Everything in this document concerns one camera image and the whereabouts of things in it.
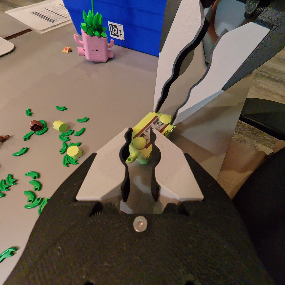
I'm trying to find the blue plastic bin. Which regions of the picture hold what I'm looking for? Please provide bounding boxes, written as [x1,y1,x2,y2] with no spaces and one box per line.
[62,0,167,57]

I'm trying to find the lime cylinder brick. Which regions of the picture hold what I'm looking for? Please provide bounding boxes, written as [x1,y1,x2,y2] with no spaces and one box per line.
[66,146,82,159]
[53,120,68,132]

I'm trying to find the laminated paper sheet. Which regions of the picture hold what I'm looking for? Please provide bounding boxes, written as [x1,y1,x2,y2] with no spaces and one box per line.
[5,0,73,34]

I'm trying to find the white book stand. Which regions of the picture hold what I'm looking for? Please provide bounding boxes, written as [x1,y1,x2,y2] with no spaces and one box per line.
[0,37,15,57]

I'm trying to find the pink toy brick flowerpot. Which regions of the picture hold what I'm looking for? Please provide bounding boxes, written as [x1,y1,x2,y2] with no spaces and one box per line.
[73,0,115,63]

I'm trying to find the black chair armrest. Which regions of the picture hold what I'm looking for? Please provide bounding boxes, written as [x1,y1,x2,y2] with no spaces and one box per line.
[240,98,285,141]

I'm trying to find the lime green toy brick box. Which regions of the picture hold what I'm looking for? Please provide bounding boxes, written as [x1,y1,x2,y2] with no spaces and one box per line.
[126,112,176,165]

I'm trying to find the scattered green leaf pieces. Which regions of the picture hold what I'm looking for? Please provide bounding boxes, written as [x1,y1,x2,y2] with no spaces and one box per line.
[0,106,89,263]

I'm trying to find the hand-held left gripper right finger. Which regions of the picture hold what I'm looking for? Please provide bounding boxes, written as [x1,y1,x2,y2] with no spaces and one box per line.
[150,128,204,214]

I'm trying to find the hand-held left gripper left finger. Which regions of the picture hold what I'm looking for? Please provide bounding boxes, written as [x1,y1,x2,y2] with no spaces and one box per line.
[76,127,133,214]

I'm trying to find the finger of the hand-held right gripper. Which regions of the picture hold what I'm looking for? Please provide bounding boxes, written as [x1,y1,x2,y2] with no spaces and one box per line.
[154,0,212,113]
[172,22,271,125]

